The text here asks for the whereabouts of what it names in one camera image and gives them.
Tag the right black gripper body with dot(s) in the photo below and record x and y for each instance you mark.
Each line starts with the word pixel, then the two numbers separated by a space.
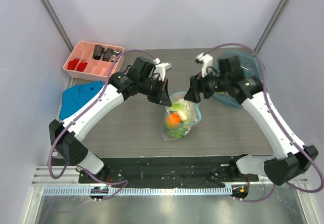
pixel 196 86

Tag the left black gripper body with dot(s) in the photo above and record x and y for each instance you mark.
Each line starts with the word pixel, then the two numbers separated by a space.
pixel 155 87

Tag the white cauliflower toy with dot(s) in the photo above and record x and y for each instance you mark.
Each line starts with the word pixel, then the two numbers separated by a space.
pixel 186 110

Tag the orange green mango toy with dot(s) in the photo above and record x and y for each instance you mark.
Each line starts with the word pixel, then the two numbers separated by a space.
pixel 172 120

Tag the clear zip top bag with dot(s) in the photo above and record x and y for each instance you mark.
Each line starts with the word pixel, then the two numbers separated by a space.
pixel 195 121

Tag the green lettuce toy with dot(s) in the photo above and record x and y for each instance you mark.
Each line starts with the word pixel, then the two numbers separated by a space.
pixel 178 132

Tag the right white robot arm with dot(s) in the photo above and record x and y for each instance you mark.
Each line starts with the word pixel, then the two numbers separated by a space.
pixel 291 156

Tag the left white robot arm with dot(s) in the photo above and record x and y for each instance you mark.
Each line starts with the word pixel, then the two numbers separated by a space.
pixel 144 77

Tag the teal plastic basin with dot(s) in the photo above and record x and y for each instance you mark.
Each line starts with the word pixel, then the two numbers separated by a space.
pixel 251 67

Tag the dark patterned roll three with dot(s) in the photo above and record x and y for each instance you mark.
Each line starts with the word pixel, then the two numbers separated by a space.
pixel 115 53

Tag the dark patterned roll two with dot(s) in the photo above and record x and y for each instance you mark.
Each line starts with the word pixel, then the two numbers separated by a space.
pixel 107 54

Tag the dark patterned roll one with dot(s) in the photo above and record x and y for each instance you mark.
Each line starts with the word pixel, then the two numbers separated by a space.
pixel 98 52

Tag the pink compartment tray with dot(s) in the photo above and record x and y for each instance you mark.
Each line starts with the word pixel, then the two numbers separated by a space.
pixel 96 69

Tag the red item right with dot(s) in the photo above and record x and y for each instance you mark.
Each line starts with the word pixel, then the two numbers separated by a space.
pixel 81 66

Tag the red item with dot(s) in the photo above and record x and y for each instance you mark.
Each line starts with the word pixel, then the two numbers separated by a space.
pixel 81 66
pixel 72 64

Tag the blue folded cloth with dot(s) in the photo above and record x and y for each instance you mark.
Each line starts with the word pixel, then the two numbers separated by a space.
pixel 76 97

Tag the red item left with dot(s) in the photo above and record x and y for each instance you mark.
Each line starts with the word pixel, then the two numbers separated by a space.
pixel 72 64

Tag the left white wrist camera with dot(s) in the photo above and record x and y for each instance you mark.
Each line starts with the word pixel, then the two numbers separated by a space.
pixel 160 69

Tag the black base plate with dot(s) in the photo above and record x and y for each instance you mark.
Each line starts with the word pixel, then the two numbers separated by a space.
pixel 175 172

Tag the white slotted cable duct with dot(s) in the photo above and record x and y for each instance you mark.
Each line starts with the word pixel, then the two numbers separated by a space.
pixel 97 191

